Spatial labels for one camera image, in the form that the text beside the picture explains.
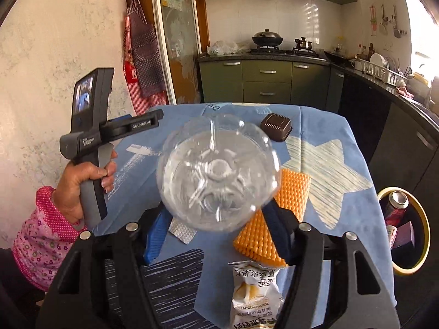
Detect gas stove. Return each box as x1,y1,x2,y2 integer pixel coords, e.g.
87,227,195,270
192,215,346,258
250,46,318,57

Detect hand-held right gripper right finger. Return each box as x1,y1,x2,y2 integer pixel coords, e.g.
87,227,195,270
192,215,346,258
261,200,400,329

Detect dark striped cloth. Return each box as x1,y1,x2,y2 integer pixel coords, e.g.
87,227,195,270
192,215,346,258
106,248,204,329

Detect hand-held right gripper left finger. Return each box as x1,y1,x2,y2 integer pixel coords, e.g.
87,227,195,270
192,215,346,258
36,207,172,329

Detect white dish rack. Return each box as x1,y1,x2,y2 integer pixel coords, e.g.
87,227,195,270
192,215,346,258
353,58,409,88

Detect clear plastic bags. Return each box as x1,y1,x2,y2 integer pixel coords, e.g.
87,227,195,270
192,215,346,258
207,40,251,56

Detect silver blister pack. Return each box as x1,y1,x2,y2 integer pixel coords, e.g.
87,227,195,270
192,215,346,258
170,217,197,244

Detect yellow rimmed black bin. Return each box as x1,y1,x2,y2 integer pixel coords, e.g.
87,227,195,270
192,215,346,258
376,187,431,276

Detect blue star tablecloth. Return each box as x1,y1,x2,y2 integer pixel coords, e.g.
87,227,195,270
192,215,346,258
92,102,398,329

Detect clear plastic bottle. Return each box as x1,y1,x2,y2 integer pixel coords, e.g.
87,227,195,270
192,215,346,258
156,111,282,232

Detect black wok with lid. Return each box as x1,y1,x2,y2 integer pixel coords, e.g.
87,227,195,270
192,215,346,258
252,29,285,49

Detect person's left hand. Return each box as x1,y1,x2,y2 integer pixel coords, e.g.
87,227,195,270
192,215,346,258
55,160,118,226

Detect white plates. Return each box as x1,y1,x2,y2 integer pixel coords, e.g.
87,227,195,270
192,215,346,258
368,53,390,69

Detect dark green base cabinets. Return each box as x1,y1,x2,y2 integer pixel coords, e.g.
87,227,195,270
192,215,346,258
326,63,439,213

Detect red gingham apron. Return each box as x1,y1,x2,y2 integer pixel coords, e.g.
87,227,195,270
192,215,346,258
123,15,168,115

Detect green base cabinet with drawers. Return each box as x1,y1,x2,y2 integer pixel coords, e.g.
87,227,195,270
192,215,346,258
199,58,331,105

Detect orange foam net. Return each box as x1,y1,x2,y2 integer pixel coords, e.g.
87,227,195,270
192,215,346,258
233,169,311,268

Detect black kitchen countertop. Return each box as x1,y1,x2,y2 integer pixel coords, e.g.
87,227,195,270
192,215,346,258
197,53,439,134

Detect brown plastic tray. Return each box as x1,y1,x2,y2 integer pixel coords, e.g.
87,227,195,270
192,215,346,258
260,113,293,143

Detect small black teapot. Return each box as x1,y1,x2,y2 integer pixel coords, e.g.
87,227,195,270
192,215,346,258
294,37,313,53

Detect purple box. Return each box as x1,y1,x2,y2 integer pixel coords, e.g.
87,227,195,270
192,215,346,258
394,222,415,247

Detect hanging metal spatula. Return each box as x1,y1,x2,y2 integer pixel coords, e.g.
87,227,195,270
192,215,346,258
391,5,402,38

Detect white snack packet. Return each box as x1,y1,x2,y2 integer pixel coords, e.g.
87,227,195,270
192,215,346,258
228,260,285,329

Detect red soda can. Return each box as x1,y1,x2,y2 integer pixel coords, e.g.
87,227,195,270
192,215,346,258
384,190,409,218

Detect person's left forearm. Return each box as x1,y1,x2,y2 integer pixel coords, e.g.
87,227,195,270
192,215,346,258
13,186,90,292

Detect black wok with handle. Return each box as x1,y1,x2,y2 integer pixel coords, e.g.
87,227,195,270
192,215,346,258
324,50,350,63

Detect printed glass sliding door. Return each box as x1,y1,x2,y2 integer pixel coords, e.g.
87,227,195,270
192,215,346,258
151,0,203,105

